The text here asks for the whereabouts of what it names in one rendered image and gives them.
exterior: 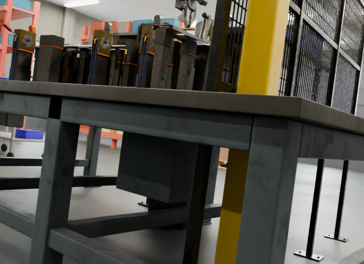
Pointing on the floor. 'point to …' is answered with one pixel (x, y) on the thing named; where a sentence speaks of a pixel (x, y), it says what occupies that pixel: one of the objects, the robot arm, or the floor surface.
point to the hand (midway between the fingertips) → (188, 25)
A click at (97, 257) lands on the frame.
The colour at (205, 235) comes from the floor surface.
